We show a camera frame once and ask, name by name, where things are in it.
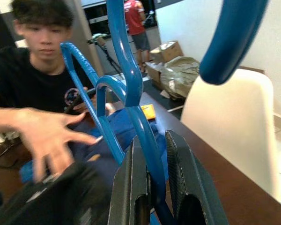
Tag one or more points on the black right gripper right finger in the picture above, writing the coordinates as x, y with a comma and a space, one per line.
189, 168

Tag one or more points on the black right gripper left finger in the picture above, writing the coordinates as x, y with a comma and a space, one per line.
128, 182

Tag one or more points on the black shirt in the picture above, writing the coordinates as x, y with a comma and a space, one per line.
61, 201

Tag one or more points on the black smartphone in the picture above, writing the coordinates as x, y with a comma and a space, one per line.
77, 100

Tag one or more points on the blue plastic clothes hanger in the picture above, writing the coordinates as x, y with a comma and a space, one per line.
131, 77

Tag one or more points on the person's left hand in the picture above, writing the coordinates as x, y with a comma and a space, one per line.
83, 108

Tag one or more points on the person's right hand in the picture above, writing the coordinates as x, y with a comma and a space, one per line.
46, 136

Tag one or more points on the white plastic chair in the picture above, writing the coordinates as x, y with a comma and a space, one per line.
224, 129

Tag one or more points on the blue cloth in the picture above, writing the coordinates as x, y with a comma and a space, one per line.
121, 126

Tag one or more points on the yellow flat packet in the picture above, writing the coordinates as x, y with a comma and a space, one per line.
148, 112

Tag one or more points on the crumpled grey plastic bag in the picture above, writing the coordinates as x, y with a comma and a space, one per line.
178, 75

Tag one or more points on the brown cardboard box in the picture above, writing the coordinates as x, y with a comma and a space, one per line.
153, 72
174, 52

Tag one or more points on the person in black t-shirt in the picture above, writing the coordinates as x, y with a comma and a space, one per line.
25, 77

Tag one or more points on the person in red shirt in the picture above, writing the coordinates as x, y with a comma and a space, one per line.
133, 18

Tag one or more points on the black built-in oven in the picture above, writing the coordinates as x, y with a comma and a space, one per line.
98, 14

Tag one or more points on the black camera tripod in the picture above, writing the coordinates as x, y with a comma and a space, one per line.
100, 42

